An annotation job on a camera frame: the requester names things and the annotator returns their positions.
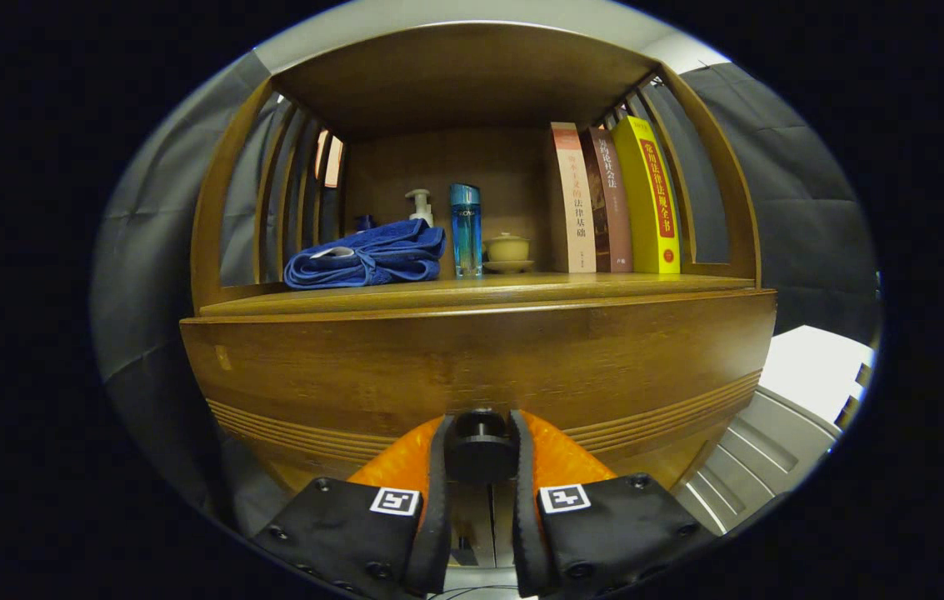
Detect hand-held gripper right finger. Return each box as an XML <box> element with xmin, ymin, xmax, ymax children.
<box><xmin>507</xmin><ymin>410</ymin><xmax>718</xmax><ymax>599</ymax></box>

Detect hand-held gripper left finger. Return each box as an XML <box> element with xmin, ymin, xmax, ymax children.
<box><xmin>251</xmin><ymin>414</ymin><xmax>456</xmax><ymax>599</ymax></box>

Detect black drawer knob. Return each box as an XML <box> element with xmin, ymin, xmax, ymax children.
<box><xmin>444</xmin><ymin>408</ymin><xmax>518</xmax><ymax>484</ymax></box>

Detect wooden drawer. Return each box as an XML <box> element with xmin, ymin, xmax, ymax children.
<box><xmin>180</xmin><ymin>290</ymin><xmax>779</xmax><ymax>493</ymax></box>

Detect wooden cabinet door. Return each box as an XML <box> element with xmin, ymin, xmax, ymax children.
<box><xmin>222</xmin><ymin>433</ymin><xmax>496</xmax><ymax>569</ymax></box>
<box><xmin>495</xmin><ymin>421</ymin><xmax>731</xmax><ymax>568</ymax></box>

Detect wooden countertop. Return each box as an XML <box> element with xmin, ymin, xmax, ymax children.
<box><xmin>199</xmin><ymin>272</ymin><xmax>757</xmax><ymax>318</ymax></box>

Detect wooden cabinet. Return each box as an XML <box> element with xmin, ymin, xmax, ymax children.
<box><xmin>180</xmin><ymin>21</ymin><xmax>779</xmax><ymax>576</ymax></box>

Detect blue folded towel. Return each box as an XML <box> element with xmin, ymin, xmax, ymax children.
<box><xmin>284</xmin><ymin>218</ymin><xmax>447</xmax><ymax>290</ymax></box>

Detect yellow lidded teacup with saucer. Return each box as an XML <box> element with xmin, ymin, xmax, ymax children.
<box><xmin>482</xmin><ymin>232</ymin><xmax>536</xmax><ymax>274</ymax></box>

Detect tall blue glass bottle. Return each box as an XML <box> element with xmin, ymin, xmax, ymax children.
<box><xmin>449</xmin><ymin>183</ymin><xmax>483</xmax><ymax>279</ymax></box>

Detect white pump bottle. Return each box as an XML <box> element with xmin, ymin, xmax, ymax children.
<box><xmin>405</xmin><ymin>189</ymin><xmax>435</xmax><ymax>228</ymax></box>

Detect beige book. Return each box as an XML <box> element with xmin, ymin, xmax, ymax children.
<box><xmin>549</xmin><ymin>122</ymin><xmax>597</xmax><ymax>274</ymax></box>

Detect brown book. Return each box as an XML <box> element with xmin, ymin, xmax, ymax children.
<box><xmin>580</xmin><ymin>127</ymin><xmax>634</xmax><ymax>273</ymax></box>

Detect yellow book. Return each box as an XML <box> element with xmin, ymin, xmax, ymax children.
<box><xmin>612</xmin><ymin>116</ymin><xmax>682</xmax><ymax>275</ymax></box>

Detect thin black cable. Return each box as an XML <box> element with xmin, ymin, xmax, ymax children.
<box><xmin>426</xmin><ymin>586</ymin><xmax>522</xmax><ymax>599</ymax></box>

